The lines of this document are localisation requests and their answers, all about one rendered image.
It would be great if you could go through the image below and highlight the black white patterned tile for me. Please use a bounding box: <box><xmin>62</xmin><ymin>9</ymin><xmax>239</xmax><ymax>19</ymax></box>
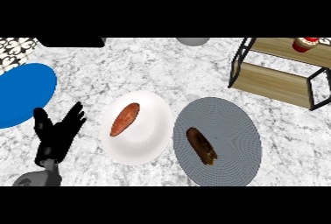
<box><xmin>0</xmin><ymin>37</ymin><xmax>39</xmax><ymax>74</ymax></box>

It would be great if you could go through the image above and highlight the white round plate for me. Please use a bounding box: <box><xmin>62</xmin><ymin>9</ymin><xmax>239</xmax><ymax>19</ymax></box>
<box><xmin>99</xmin><ymin>89</ymin><xmax>174</xmax><ymax>166</ymax></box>

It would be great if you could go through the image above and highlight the blue round plate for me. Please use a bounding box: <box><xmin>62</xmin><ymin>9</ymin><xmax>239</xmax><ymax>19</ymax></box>
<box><xmin>0</xmin><ymin>62</ymin><xmax>57</xmax><ymax>130</ymax></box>

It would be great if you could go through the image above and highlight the wooden tiered shelf black frame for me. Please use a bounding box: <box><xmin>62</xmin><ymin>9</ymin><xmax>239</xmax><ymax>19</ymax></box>
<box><xmin>227</xmin><ymin>37</ymin><xmax>331</xmax><ymax>112</ymax></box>

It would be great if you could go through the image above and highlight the orange sweet potato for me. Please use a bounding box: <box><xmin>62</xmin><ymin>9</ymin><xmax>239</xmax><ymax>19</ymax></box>
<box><xmin>107</xmin><ymin>102</ymin><xmax>140</xmax><ymax>137</ymax></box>

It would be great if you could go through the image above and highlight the grey round object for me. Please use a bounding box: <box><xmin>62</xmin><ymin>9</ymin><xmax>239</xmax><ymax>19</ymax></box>
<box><xmin>174</xmin><ymin>37</ymin><xmax>211</xmax><ymax>47</ymax></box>

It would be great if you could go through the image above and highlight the black appliance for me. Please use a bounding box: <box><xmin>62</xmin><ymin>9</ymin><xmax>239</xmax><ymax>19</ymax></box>
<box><xmin>35</xmin><ymin>37</ymin><xmax>107</xmax><ymax>48</ymax></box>

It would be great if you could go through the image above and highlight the brown chocolate cupcake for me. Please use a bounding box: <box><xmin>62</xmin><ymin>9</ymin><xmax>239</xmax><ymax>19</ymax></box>
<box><xmin>184</xmin><ymin>127</ymin><xmax>218</xmax><ymax>166</ymax></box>

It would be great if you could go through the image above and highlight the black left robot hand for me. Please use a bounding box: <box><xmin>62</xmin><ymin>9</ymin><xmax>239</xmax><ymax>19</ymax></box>
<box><xmin>32</xmin><ymin>101</ymin><xmax>88</xmax><ymax>168</ymax></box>

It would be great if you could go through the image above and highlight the grey round placemat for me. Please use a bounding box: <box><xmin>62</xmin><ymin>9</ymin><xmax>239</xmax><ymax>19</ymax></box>
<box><xmin>171</xmin><ymin>96</ymin><xmax>263</xmax><ymax>187</ymax></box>

